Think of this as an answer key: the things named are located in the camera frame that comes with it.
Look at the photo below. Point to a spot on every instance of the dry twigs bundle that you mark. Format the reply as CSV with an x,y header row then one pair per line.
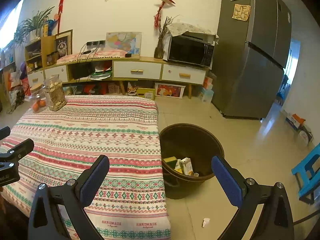
x,y
166,26

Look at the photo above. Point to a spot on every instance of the small white drawer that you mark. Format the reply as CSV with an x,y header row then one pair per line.
x,y
56,74
36,78

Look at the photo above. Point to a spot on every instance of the red framed print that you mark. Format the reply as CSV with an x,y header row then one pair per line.
x,y
170,90

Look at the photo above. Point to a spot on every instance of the brown trash bin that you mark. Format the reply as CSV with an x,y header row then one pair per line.
x,y
190,140

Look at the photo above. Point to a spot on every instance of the yellow patterned paper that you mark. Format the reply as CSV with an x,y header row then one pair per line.
x,y
241,12

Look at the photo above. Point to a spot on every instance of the wooden shelf unit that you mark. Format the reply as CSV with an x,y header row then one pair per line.
x,y
47,45

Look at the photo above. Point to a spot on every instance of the white paper scrap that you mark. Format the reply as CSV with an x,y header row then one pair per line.
x,y
205,222

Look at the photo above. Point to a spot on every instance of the glass jar with cork lid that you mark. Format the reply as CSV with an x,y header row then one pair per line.
x,y
38,93

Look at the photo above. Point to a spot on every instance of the yellow cartoon box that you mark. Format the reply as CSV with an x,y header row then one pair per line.
x,y
142,93

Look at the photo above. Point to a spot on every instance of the glass vase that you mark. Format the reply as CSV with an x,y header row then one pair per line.
x,y
159,50

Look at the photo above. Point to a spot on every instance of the green potted plant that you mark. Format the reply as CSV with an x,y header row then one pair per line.
x,y
32,23

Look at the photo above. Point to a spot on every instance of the blue ornament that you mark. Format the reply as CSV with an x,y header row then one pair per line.
x,y
52,26

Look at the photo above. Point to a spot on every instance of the blue plastic stool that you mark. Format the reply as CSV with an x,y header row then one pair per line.
x,y
307,175

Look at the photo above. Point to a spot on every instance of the wide white drawer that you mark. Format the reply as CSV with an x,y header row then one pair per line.
x,y
137,70
183,74

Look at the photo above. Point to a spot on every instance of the orange fruit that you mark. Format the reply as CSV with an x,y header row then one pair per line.
x,y
42,103
35,107

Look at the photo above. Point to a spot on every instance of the long wooden cabinet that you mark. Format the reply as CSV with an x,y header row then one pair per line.
x,y
150,59

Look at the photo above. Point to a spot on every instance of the yellow sponge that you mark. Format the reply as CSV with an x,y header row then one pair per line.
x,y
170,162

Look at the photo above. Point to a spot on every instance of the clear plastic snack jar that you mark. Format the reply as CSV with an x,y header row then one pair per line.
x,y
56,95

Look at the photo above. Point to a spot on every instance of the orange and white box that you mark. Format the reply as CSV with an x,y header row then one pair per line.
x,y
208,82

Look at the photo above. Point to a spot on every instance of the pale blue box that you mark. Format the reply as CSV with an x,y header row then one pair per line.
x,y
207,95

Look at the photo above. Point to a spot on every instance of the black microwave oven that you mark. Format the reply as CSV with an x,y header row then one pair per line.
x,y
190,51

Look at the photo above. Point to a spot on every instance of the pink cloth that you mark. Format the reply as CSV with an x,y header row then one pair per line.
x,y
100,54

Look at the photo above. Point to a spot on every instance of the wall power strip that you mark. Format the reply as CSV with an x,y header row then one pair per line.
x,y
96,42

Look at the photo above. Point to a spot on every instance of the cardboard box with orange label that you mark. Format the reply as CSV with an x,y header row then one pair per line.
x,y
295,121

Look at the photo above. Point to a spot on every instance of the patterned cloth cover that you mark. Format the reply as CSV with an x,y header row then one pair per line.
x,y
190,28

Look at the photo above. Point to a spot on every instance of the framed animal picture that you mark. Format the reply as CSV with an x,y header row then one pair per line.
x,y
63,45

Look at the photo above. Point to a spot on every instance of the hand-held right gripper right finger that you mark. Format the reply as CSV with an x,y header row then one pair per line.
x,y
227,182

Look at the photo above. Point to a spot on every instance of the grey refrigerator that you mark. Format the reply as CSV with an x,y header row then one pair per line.
x,y
245,67

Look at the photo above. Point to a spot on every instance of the map poster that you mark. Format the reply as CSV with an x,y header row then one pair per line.
x,y
123,42

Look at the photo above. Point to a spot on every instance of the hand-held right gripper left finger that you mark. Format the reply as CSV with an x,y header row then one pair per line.
x,y
95,180

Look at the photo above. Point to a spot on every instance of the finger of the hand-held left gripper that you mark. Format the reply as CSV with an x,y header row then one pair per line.
x,y
22,147
5,133

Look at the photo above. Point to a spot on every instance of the light blue carton box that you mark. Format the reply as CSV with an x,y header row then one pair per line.
x,y
186,165

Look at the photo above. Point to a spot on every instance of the white printed cardboard box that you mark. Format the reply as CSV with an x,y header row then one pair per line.
x,y
305,135

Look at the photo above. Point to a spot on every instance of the red hanging decoration with hat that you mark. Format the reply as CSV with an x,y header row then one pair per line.
x,y
163,0

